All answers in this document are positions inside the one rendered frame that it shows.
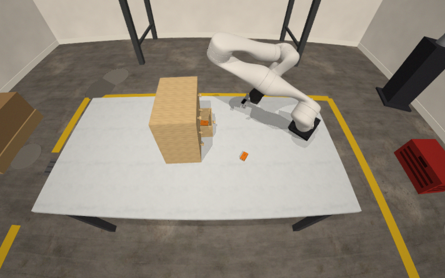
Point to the light wooden chest of drawers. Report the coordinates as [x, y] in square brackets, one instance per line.
[173, 120]

